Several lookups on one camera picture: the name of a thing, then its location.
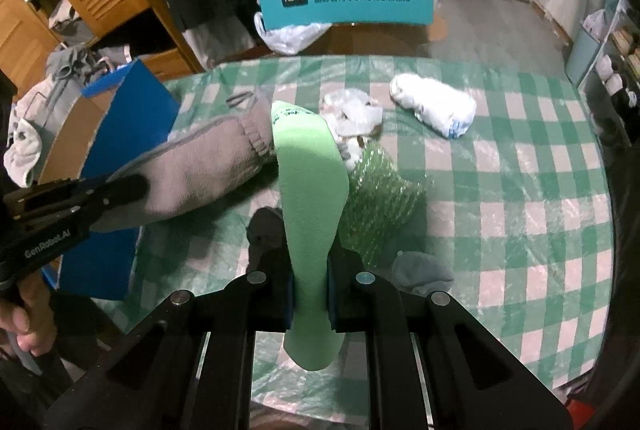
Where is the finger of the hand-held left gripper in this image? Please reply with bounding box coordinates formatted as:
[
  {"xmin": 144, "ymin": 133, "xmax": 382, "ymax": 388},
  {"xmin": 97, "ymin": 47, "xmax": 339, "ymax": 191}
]
[{"xmin": 2, "ymin": 174, "xmax": 149, "ymax": 233}]

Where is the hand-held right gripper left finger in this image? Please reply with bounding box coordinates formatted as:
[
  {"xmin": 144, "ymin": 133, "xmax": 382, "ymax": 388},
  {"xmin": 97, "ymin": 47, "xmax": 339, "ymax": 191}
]
[{"xmin": 30, "ymin": 271, "xmax": 297, "ymax": 430}]

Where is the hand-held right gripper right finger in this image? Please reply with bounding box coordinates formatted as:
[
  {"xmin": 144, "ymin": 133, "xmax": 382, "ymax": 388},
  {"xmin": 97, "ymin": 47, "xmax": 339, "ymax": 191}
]
[{"xmin": 326, "ymin": 253, "xmax": 573, "ymax": 430}]

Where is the grey fleece sock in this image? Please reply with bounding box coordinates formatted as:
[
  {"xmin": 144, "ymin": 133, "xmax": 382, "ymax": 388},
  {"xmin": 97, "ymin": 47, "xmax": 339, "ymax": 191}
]
[{"xmin": 92, "ymin": 98, "xmax": 281, "ymax": 233}]

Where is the light green sock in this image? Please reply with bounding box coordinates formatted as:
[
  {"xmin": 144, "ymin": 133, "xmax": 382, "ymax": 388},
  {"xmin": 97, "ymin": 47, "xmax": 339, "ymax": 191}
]
[{"xmin": 270, "ymin": 100, "xmax": 349, "ymax": 372}]

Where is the green knitted cloth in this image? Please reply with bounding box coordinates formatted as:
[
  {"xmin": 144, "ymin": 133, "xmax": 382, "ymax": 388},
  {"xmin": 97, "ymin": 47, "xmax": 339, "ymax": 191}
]
[{"xmin": 344, "ymin": 140, "xmax": 434, "ymax": 272}]

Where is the person's left hand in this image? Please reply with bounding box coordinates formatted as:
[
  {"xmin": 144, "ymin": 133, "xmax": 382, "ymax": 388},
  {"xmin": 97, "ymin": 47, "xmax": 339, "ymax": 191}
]
[{"xmin": 0, "ymin": 277, "xmax": 53, "ymax": 358}]

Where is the light grey cloth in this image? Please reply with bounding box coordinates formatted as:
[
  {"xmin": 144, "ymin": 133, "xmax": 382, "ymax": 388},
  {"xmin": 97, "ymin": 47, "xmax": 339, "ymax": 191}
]
[{"xmin": 4, "ymin": 80, "xmax": 87, "ymax": 189}]

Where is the grey garment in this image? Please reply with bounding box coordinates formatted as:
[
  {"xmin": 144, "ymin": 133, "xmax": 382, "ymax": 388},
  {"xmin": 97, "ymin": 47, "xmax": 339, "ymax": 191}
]
[{"xmin": 46, "ymin": 44, "xmax": 132, "ymax": 86}]

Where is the crumpled clear plastic bag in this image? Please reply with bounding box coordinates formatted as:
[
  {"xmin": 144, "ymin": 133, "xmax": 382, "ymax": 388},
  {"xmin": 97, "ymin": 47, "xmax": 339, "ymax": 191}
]
[{"xmin": 320, "ymin": 89, "xmax": 387, "ymax": 176}]

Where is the green checkered tablecloth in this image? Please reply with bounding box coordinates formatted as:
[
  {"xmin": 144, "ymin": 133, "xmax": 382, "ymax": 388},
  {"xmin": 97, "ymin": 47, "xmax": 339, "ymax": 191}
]
[{"xmin": 95, "ymin": 55, "xmax": 617, "ymax": 411}]

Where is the white rolled sock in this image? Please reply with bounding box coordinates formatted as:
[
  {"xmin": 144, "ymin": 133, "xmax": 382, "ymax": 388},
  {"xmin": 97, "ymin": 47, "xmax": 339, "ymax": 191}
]
[{"xmin": 389, "ymin": 73, "xmax": 477, "ymax": 140}]

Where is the white plastic bag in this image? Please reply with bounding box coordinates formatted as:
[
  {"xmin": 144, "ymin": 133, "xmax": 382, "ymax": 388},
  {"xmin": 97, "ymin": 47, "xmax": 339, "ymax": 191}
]
[{"xmin": 253, "ymin": 10, "xmax": 333, "ymax": 56}]

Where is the light blue bin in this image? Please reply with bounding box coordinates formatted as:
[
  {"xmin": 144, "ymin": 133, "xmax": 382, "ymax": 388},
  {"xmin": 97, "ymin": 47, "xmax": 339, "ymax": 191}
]
[{"xmin": 565, "ymin": 18, "xmax": 609, "ymax": 89}]

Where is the shoe rack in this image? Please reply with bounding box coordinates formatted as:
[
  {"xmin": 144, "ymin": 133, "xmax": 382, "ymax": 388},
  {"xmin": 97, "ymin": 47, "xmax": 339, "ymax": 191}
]
[{"xmin": 582, "ymin": 0, "xmax": 640, "ymax": 151}]

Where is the small white bag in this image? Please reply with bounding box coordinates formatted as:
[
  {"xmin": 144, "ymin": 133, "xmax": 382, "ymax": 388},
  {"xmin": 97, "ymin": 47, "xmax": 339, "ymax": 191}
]
[{"xmin": 582, "ymin": 9, "xmax": 609, "ymax": 36}]

